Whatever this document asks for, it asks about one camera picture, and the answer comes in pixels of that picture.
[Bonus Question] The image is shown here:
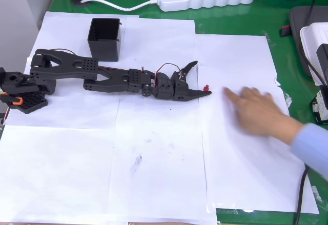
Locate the forearm in blue sleeve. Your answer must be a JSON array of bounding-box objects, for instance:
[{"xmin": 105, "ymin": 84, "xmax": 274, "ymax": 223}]
[{"xmin": 290, "ymin": 121, "xmax": 328, "ymax": 182}]

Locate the black square plastic cup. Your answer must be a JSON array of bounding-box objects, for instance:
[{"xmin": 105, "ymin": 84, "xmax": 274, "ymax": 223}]
[{"xmin": 87, "ymin": 17, "xmax": 122, "ymax": 63}]

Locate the person's bare hand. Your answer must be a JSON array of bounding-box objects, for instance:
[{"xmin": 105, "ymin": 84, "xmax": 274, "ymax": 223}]
[{"xmin": 223, "ymin": 86, "xmax": 305, "ymax": 146}]

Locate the white paper sheet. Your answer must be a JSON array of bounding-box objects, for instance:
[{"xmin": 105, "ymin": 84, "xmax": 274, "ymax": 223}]
[
  {"xmin": 38, "ymin": 11, "xmax": 140, "ymax": 62},
  {"xmin": 197, "ymin": 65, "xmax": 292, "ymax": 122},
  {"xmin": 119, "ymin": 16, "xmax": 199, "ymax": 100},
  {"xmin": 4, "ymin": 55, "xmax": 122, "ymax": 130},
  {"xmin": 107, "ymin": 93, "xmax": 218, "ymax": 225},
  {"xmin": 0, "ymin": 124, "xmax": 129, "ymax": 224},
  {"xmin": 201, "ymin": 118, "xmax": 320, "ymax": 215},
  {"xmin": 194, "ymin": 33, "xmax": 279, "ymax": 87}
]

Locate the white device at right edge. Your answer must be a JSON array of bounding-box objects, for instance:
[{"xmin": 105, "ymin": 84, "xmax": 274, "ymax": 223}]
[{"xmin": 299, "ymin": 22, "xmax": 328, "ymax": 86}]

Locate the orange black table clamp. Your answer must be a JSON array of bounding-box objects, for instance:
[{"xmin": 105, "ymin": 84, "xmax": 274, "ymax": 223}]
[{"xmin": 0, "ymin": 93, "xmax": 24, "ymax": 106}]

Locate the red white servo wire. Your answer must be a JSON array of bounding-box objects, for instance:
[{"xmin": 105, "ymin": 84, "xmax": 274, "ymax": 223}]
[{"xmin": 141, "ymin": 63, "xmax": 187, "ymax": 87}]

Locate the white power strip cable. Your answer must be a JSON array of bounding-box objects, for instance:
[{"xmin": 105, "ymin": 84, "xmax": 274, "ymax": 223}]
[{"xmin": 80, "ymin": 0, "xmax": 160, "ymax": 12}]

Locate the black camera cable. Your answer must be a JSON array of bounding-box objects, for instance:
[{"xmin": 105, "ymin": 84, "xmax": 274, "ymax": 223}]
[{"xmin": 306, "ymin": 60, "xmax": 328, "ymax": 85}]

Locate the black camera device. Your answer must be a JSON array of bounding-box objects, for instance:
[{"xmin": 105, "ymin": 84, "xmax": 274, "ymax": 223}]
[{"xmin": 316, "ymin": 43, "xmax": 328, "ymax": 86}]

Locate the thin black monitor cable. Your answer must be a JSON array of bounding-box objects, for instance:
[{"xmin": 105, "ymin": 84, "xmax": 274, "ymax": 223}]
[{"xmin": 306, "ymin": 0, "xmax": 316, "ymax": 30}]

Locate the thick black cable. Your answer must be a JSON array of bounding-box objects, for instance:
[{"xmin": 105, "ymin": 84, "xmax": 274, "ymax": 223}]
[{"xmin": 294, "ymin": 163, "xmax": 311, "ymax": 225}]

